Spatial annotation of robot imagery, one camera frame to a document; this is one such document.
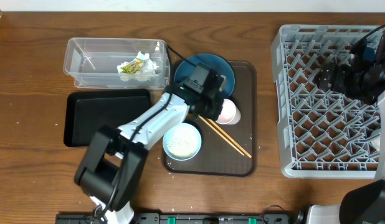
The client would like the yellow snack wrapper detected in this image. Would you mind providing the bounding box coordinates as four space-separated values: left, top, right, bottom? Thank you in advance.
120 59 145 74

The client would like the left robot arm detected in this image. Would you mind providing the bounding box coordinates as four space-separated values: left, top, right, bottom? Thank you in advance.
74 81 224 223

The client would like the clear plastic bin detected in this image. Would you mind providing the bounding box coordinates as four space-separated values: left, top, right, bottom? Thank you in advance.
63 37 171 90

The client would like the dark blue plate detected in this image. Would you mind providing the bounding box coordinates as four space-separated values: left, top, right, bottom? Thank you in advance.
174 54 235 98

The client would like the white napkin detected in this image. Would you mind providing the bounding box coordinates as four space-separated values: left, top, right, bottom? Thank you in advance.
116 52 158 82

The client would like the light blue bowl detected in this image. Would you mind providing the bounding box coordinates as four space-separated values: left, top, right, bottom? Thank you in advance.
163 123 202 161

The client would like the black rectangular tray bin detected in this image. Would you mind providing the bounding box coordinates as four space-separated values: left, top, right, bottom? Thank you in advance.
64 89 151 147

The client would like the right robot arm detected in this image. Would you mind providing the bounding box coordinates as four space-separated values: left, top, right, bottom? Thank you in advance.
305 62 385 223

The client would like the grey dishwasher rack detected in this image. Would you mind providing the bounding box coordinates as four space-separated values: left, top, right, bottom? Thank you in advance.
271 24 382 179

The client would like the wooden chopstick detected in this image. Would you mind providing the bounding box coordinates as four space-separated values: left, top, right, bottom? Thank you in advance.
205 118 252 158
198 116 245 156

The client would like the brown serving tray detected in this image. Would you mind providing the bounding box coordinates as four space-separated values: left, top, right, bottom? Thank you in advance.
162 61 257 177

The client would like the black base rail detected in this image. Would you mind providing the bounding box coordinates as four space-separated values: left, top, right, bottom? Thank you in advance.
54 212 293 224

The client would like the pink-inside paper cup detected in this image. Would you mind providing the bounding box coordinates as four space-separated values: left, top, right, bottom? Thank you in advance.
216 99 241 125

